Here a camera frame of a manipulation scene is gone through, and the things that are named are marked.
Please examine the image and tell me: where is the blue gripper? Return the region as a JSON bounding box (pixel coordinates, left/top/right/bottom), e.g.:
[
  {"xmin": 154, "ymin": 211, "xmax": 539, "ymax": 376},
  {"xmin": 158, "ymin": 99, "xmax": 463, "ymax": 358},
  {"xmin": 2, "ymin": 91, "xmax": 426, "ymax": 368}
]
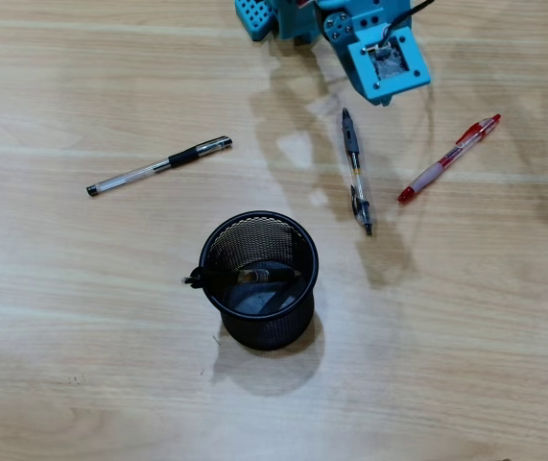
[{"xmin": 319, "ymin": 0, "xmax": 414, "ymax": 90}]

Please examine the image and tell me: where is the grey grip clear pen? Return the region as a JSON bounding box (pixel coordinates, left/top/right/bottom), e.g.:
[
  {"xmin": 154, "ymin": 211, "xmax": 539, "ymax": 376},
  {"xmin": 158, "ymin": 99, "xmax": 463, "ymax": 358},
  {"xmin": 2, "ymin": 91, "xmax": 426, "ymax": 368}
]
[{"xmin": 340, "ymin": 107, "xmax": 373, "ymax": 237}]

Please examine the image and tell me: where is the red retractable pen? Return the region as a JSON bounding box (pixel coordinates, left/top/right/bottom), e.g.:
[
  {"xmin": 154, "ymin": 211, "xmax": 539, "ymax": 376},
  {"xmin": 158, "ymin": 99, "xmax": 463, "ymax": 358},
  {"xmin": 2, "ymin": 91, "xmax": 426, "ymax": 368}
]
[{"xmin": 396, "ymin": 113, "xmax": 502, "ymax": 206}]

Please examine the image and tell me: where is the capped clear gel pen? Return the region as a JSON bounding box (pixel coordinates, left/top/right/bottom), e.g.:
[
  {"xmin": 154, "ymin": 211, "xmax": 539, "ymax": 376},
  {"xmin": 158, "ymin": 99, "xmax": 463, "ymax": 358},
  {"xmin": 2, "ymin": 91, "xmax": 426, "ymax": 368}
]
[{"xmin": 85, "ymin": 135, "xmax": 234, "ymax": 198}]

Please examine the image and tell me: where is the black retractable pen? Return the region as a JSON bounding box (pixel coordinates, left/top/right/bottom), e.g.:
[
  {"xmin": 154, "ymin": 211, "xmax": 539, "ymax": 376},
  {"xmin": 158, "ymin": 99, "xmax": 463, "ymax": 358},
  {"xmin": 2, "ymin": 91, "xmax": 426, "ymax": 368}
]
[{"xmin": 180, "ymin": 266, "xmax": 302, "ymax": 290}]

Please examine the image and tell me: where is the black mesh pen holder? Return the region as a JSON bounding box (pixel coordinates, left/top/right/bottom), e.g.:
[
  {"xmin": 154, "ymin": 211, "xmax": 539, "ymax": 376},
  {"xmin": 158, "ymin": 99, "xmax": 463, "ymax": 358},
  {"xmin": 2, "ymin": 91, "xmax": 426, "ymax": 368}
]
[{"xmin": 199, "ymin": 210, "xmax": 321, "ymax": 352}]

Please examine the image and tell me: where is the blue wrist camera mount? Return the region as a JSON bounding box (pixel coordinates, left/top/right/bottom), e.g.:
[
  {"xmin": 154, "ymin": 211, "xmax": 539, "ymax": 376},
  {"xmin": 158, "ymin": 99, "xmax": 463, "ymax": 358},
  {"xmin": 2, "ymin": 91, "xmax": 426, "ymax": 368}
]
[{"xmin": 347, "ymin": 26, "xmax": 432, "ymax": 108}]

